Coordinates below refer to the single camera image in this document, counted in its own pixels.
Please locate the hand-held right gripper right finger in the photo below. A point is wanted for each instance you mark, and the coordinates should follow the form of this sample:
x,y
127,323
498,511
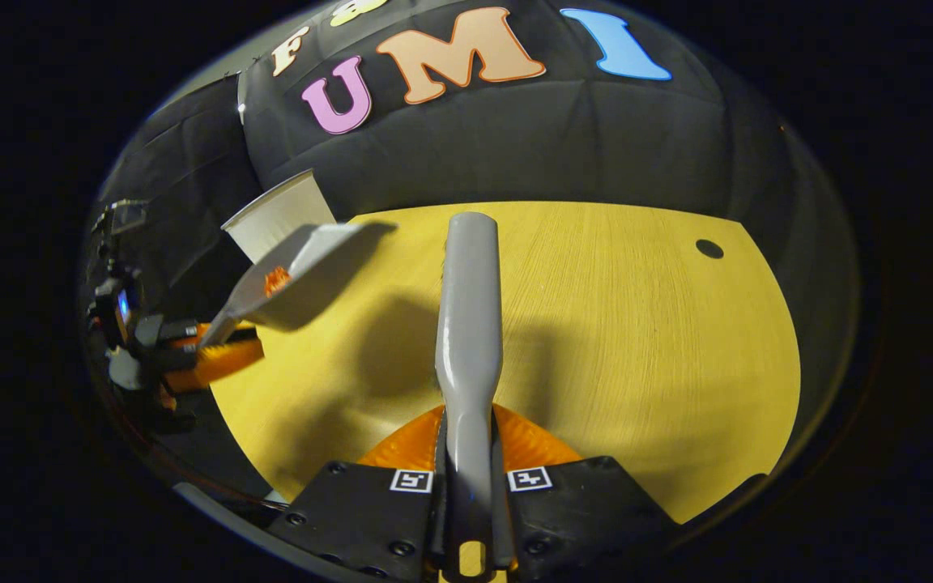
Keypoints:
x,y
580,510

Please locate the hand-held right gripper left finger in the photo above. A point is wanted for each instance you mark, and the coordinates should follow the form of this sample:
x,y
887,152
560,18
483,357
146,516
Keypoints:
x,y
353,510

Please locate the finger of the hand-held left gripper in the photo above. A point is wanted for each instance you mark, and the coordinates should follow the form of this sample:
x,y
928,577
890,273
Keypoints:
x,y
223,360
175,332

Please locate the orange paper scrap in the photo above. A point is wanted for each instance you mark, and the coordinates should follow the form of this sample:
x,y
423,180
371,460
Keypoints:
x,y
276,281

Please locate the grey dustpan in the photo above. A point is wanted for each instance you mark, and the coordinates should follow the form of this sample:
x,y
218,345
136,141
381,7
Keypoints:
x,y
313,275

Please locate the white ribbed garbage bin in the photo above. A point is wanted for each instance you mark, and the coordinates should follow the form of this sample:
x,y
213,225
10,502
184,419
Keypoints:
x,y
280,219

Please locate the small grey broom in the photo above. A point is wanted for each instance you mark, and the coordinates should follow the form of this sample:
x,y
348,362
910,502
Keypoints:
x,y
468,324

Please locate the black round desk grommet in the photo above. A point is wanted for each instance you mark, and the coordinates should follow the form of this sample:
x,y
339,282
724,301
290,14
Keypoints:
x,y
709,248

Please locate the black backdrop cloth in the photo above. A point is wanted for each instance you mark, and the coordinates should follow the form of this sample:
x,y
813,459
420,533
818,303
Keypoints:
x,y
596,138

